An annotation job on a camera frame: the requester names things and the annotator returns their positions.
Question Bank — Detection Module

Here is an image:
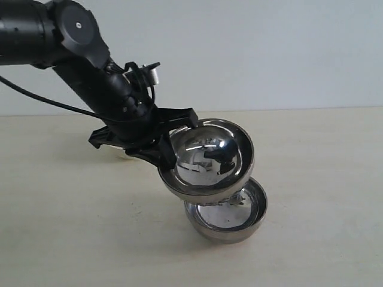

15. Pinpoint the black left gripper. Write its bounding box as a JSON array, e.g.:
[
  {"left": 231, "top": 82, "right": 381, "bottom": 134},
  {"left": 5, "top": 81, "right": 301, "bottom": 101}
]
[{"left": 88, "top": 96, "right": 199, "bottom": 166}]

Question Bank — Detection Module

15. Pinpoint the dimpled stainless steel bowl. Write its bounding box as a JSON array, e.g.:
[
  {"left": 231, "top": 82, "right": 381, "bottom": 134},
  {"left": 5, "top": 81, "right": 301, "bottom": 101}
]
[{"left": 158, "top": 118, "right": 255, "bottom": 206}]

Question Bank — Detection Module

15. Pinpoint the smooth stainless steel bowl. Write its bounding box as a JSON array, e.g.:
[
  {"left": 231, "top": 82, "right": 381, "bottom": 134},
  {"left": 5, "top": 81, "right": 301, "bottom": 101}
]
[{"left": 184, "top": 177, "right": 268, "bottom": 245}]

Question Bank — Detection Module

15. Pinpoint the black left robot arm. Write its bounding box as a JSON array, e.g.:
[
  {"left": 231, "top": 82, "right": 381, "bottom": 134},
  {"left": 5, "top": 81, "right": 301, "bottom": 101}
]
[{"left": 1, "top": 1, "right": 198, "bottom": 169}]

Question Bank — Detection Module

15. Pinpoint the white ceramic bowl black patch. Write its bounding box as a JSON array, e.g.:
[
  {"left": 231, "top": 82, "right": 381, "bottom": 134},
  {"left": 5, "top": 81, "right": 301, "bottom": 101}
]
[{"left": 114, "top": 147, "right": 137, "bottom": 160}]

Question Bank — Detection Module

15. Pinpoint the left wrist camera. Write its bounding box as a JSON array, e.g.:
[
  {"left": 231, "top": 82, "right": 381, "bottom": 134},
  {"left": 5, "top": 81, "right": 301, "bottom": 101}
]
[{"left": 123, "top": 62, "right": 160, "bottom": 87}]

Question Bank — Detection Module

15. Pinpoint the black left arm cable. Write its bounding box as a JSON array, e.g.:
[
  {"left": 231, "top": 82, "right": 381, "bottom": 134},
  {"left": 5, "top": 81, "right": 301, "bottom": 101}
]
[{"left": 0, "top": 75, "right": 120, "bottom": 122}]

